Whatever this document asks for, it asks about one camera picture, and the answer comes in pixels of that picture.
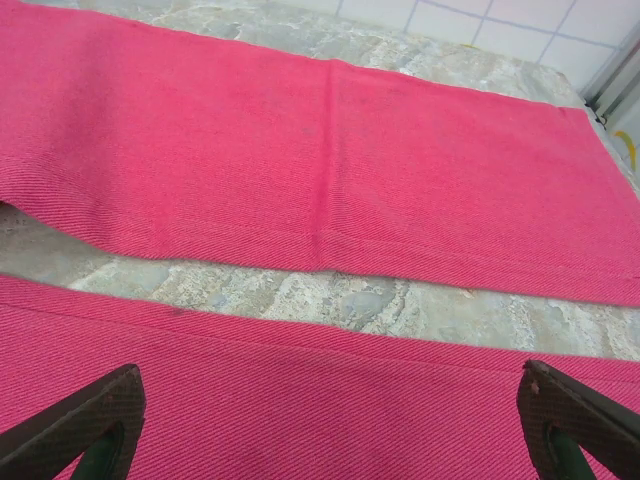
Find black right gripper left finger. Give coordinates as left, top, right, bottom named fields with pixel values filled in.
left=0, top=363, right=147, bottom=480

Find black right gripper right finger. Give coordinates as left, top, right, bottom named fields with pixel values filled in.
left=516, top=359, right=640, bottom=480

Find pink long pants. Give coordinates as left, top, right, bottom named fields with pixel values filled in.
left=0, top=0, right=640, bottom=480

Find dolphin tall yellow ring decal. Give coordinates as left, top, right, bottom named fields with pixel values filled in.
left=613, top=128, right=640, bottom=169

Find aluminium corner post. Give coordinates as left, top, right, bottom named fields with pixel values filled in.
left=577, top=29, right=640, bottom=121

